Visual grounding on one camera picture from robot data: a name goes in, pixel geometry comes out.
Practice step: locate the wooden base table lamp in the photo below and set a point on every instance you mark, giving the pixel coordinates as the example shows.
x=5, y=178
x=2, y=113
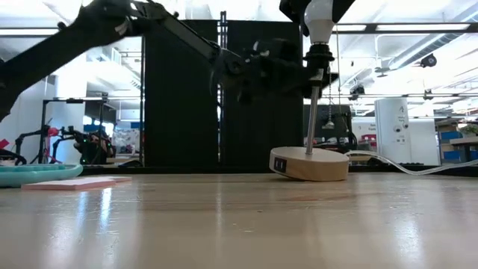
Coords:
x=310, y=164

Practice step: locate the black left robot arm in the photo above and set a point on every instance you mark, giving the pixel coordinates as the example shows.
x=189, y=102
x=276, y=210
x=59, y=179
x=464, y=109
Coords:
x=56, y=45

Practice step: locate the teal plastic tray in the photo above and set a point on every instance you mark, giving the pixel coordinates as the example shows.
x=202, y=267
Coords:
x=37, y=173

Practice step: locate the wooden desk with black legs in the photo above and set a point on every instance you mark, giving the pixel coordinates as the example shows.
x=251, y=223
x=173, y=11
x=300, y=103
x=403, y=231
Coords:
x=465, y=142

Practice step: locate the black rack frame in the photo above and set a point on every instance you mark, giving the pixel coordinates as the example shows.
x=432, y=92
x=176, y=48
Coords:
x=44, y=116

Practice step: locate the black monitor cart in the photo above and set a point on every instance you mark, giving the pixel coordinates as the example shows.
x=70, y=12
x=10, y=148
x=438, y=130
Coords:
x=338, y=112

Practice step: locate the white tall appliance with logo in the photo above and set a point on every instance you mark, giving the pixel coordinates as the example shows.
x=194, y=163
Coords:
x=392, y=142

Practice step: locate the black partition panel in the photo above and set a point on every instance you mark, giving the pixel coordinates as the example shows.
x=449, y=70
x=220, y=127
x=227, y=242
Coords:
x=181, y=112
x=261, y=134

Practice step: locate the black robot with green light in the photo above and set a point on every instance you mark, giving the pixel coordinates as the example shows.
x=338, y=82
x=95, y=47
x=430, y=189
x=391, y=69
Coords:
x=93, y=149

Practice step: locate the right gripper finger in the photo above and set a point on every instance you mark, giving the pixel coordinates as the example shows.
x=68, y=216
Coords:
x=295, y=11
x=341, y=7

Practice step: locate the pink sponge pad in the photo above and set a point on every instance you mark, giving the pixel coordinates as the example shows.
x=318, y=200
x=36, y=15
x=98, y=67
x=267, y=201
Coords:
x=71, y=184

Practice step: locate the blue storage boxes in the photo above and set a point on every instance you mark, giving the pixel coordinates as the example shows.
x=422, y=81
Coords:
x=448, y=134

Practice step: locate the black aluminium table frame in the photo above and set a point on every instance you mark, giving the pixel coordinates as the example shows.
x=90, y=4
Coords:
x=186, y=170

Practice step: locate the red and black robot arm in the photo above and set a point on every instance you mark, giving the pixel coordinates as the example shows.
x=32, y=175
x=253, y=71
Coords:
x=33, y=134

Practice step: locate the white LED lightbulb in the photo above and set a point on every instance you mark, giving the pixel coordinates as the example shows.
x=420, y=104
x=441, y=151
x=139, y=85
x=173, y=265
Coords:
x=319, y=18

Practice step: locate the white low cabinet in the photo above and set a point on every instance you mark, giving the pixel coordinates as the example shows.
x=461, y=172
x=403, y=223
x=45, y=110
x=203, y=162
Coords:
x=424, y=149

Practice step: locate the black ceiling camera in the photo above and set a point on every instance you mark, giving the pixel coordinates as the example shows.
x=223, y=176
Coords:
x=428, y=61

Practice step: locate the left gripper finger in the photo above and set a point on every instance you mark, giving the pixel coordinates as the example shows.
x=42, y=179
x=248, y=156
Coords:
x=331, y=80
x=308, y=91

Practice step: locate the pink sticky note pad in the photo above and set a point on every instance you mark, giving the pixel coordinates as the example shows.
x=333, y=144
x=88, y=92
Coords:
x=117, y=179

